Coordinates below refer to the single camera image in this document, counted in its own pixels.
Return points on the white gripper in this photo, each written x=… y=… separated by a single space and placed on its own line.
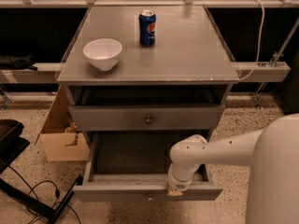
x=176 y=183

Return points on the grey drawer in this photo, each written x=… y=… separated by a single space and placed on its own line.
x=133 y=166
x=146 y=118

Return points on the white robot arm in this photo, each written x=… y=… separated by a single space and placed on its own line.
x=272 y=155

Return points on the grey top drawer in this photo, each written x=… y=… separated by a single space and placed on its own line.
x=146 y=118

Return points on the grey drawer cabinet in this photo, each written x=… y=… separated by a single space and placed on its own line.
x=187 y=66

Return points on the cardboard box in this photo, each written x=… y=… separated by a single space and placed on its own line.
x=59 y=135

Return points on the white bowl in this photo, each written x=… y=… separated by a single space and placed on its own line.
x=103 y=53

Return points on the blue pepsi can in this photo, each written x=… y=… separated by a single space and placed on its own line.
x=147 y=21

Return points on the grey metal rail frame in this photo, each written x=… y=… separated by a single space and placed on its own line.
x=43 y=33

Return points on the black cloth on rail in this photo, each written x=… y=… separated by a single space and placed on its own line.
x=17 y=62

